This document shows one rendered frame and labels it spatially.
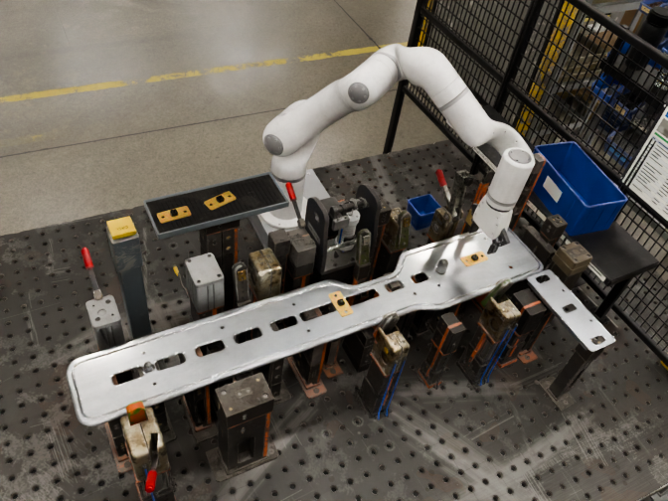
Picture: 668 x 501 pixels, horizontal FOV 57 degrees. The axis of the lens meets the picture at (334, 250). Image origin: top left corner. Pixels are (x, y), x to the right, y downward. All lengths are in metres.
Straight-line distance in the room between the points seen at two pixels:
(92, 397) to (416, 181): 1.59
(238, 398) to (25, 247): 1.11
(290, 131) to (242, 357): 0.70
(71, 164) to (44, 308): 1.72
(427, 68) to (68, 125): 2.80
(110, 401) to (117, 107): 2.82
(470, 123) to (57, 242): 1.44
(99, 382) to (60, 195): 2.09
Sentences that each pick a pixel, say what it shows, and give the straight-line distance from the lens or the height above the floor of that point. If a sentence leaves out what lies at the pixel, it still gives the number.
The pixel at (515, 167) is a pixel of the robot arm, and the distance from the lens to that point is 1.65.
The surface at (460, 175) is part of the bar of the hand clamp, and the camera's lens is 1.85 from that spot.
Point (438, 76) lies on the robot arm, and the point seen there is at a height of 1.55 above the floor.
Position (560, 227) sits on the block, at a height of 1.07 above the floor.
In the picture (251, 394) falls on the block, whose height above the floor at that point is 1.03.
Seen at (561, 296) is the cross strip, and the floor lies 1.00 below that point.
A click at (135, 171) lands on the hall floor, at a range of 3.64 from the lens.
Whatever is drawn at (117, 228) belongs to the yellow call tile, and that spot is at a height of 1.16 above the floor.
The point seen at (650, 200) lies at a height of 1.17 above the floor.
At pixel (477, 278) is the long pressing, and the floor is 1.00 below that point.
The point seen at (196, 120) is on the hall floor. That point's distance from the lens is 4.00.
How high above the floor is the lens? 2.33
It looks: 46 degrees down
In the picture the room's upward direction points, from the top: 10 degrees clockwise
